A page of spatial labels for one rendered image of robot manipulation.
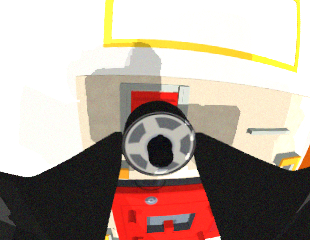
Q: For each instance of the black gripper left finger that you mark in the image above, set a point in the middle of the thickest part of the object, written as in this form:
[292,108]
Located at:
[71,201]

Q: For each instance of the black and grey toy wheel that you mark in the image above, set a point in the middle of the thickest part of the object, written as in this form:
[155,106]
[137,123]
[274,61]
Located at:
[150,120]

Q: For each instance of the yellow rectangular outline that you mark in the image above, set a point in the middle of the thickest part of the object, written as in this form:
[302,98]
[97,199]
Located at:
[172,44]

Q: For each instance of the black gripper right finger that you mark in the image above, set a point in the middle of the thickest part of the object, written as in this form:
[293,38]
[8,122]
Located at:
[250,198]

